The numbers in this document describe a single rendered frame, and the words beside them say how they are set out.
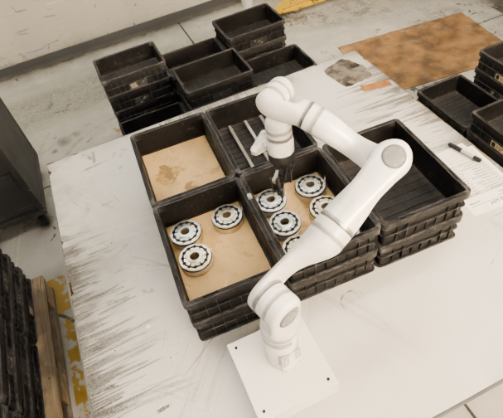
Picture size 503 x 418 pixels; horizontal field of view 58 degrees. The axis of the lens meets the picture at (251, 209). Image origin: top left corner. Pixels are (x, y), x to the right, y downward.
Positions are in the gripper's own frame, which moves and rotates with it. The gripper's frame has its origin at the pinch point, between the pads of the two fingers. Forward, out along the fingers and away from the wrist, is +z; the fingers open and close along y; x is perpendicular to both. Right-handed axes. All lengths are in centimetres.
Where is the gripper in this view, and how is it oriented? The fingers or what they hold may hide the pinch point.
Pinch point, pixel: (284, 184)
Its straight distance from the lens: 134.4
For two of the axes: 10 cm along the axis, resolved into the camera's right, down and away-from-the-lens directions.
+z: 1.3, 6.5, 7.5
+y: 4.0, -7.3, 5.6
